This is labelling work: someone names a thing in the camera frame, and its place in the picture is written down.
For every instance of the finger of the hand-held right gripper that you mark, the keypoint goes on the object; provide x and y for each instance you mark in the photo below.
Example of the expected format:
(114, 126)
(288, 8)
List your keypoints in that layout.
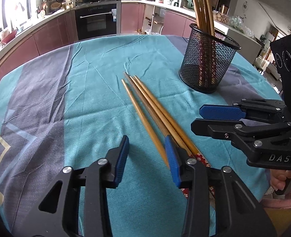
(219, 112)
(217, 129)

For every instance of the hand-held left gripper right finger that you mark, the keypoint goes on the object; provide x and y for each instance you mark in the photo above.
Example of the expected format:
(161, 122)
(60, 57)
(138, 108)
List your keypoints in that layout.
(171, 158)

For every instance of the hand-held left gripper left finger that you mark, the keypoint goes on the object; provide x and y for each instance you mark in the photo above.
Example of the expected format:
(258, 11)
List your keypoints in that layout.
(122, 160)

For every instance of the black mesh utensil cup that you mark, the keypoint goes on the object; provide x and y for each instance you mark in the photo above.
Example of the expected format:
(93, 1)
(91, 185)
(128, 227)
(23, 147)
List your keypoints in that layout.
(202, 61)

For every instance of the bunch of bamboo chopsticks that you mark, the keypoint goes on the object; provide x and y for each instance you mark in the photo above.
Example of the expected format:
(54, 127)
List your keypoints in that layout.
(202, 12)

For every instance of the person's right forearm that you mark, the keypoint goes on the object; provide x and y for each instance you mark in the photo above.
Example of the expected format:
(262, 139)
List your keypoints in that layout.
(281, 201)

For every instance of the person's right hand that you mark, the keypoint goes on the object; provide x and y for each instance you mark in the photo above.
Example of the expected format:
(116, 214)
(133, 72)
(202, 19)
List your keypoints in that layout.
(277, 180)

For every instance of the teal and grey tablecloth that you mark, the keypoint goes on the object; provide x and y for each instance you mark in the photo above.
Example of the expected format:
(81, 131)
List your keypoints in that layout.
(86, 91)

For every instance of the black built-in oven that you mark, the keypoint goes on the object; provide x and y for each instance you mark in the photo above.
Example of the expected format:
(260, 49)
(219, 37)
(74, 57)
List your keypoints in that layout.
(96, 21)

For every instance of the pink bowl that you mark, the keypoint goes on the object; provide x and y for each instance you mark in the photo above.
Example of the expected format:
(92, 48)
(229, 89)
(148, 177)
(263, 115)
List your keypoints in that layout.
(9, 35)

